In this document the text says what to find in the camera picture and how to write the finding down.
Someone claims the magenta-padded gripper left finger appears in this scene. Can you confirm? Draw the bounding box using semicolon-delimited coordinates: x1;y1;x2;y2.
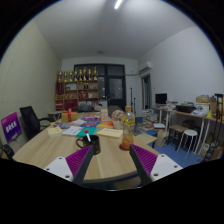
43;144;95;187

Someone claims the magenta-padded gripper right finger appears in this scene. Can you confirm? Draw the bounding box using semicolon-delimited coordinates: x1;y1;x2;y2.
129;143;184;187

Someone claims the yellow-labelled orange drink bottle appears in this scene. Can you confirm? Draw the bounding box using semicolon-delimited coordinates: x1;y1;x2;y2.
120;105;136;151

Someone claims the beige notebook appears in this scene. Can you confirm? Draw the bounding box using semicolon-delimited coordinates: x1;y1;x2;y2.
46;125;64;136

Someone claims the white book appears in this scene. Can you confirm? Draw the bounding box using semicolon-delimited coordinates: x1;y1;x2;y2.
61;125;84;137

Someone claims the brown wooden stool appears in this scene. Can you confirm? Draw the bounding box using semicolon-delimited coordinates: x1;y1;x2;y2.
166;124;189;144

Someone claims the white round stool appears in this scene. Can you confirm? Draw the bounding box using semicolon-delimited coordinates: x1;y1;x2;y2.
176;129;199;159

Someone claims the black mug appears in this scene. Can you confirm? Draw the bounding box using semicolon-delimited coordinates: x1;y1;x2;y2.
75;134;102;156

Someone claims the teal book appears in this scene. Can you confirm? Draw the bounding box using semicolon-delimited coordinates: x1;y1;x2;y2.
76;127;98;138

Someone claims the stack of books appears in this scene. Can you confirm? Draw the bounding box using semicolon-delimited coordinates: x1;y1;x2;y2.
142;109;158;133

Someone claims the yellow gift box red ribbon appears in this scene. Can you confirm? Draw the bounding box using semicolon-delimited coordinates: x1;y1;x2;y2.
60;108;79;123

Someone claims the small round table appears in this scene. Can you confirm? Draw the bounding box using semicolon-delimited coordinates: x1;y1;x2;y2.
47;110;64;123

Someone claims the black office chair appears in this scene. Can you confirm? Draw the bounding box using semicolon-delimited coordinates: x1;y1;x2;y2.
19;105;51;140

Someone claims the white-legged side desk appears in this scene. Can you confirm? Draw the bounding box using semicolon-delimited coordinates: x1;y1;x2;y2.
152;105;224;158

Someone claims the yellow paper pad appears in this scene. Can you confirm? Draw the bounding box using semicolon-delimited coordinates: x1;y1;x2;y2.
95;127;124;139

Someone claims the black case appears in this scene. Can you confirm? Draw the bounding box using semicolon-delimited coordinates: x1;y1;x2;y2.
175;104;197;114

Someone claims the orange book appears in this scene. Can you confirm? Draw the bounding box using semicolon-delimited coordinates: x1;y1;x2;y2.
96;120;114;129

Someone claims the purple sign board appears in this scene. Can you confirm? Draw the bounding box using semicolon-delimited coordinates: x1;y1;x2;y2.
0;111;23;144

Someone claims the black computer monitor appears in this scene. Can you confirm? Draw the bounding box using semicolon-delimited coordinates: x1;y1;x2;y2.
154;93;168;106

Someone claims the pink flower bouquet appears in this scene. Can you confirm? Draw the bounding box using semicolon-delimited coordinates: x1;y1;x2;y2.
111;109;125;130

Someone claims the wooden shelf unit with trophies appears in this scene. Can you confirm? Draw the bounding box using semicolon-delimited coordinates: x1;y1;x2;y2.
54;66;100;112

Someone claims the cardboard box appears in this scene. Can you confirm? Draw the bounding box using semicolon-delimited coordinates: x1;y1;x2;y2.
195;95;212;104

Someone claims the dark glass door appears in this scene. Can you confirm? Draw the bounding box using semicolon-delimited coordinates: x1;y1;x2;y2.
73;63;127;109

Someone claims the white wall air conditioner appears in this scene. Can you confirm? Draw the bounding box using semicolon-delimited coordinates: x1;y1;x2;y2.
138;60;153;75

